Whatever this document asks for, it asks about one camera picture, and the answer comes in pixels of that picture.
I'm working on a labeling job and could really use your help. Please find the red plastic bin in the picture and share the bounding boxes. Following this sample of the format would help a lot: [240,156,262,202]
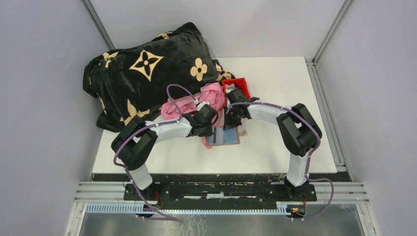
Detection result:
[222,78,251,105]

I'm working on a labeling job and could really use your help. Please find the pink cloth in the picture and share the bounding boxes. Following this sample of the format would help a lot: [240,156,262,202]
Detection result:
[160,82,226,150]

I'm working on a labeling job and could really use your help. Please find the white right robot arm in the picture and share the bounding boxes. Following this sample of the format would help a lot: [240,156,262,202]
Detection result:
[223,88,322,201]

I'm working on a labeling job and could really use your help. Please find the tan leather card holder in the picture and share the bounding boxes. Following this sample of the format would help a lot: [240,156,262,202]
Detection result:
[203,126,247,149]

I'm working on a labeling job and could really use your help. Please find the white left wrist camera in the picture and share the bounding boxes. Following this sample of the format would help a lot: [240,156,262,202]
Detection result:
[197,101,210,111]

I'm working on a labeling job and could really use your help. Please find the aluminium frame rails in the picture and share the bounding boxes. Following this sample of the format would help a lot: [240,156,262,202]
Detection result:
[75,181,370,204]

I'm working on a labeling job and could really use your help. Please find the blue slotted cable duct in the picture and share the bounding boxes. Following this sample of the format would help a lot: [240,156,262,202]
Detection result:
[85,203,307,216]

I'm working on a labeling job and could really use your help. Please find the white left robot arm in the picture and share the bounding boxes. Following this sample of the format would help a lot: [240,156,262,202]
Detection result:
[111,104,219,200]

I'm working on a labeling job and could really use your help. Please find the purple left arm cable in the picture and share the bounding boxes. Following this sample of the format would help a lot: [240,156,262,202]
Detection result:
[113,84,200,222]

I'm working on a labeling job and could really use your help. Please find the black floral blanket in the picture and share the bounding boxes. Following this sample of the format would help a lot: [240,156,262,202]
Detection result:
[83,22,234,132]

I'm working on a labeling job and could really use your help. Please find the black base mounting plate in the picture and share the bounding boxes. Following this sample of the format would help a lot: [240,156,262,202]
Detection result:
[141,174,317,210]

